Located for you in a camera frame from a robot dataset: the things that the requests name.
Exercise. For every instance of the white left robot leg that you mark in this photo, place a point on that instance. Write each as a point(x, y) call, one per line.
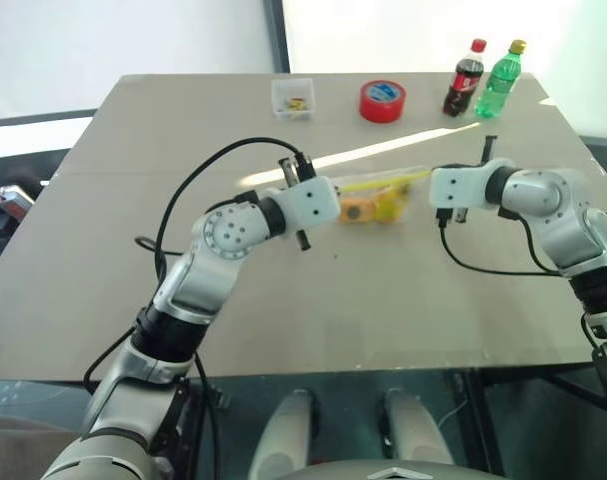
point(283, 430)

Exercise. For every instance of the clear plastic bag yellow zip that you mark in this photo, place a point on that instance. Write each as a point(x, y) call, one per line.
point(413, 185)

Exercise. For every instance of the grey robot torso front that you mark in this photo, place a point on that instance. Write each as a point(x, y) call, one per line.
point(393, 474)

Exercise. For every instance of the small yellow red pieces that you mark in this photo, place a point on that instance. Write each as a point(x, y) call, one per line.
point(297, 104)

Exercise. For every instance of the white robot leg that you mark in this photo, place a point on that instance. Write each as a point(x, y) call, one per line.
point(283, 430)
point(413, 430)

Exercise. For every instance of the red tape roll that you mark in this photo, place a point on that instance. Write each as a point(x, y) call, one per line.
point(378, 110)

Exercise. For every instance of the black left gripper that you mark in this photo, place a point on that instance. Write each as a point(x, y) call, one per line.
point(297, 170)

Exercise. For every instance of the cola bottle red cap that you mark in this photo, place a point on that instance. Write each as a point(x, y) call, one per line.
point(460, 85)

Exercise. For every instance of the clear plastic box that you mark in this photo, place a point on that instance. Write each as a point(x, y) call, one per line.
point(278, 112)

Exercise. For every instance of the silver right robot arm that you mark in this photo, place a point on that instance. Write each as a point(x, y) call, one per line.
point(558, 200)

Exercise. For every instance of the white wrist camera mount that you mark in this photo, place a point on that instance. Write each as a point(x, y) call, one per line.
point(313, 202)
point(453, 185)

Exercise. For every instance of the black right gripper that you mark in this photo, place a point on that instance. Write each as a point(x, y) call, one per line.
point(460, 215)

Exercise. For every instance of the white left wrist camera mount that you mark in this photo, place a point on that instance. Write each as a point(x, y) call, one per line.
point(313, 202)

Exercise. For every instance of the dark window frame post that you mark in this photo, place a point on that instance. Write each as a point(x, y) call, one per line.
point(278, 35)

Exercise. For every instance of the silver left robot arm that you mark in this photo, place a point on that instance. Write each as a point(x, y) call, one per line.
point(223, 235)

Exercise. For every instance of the black table frame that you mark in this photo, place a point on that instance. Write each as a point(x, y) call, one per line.
point(533, 377)

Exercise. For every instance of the green bottle yellow cap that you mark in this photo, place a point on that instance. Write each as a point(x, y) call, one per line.
point(498, 85)

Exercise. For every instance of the white right robot leg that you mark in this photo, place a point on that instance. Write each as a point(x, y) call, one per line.
point(413, 430)

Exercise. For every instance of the red white handheld device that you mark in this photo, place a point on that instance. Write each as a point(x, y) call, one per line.
point(15, 197)

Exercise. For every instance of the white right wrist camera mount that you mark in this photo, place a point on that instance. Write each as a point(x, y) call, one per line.
point(453, 185)

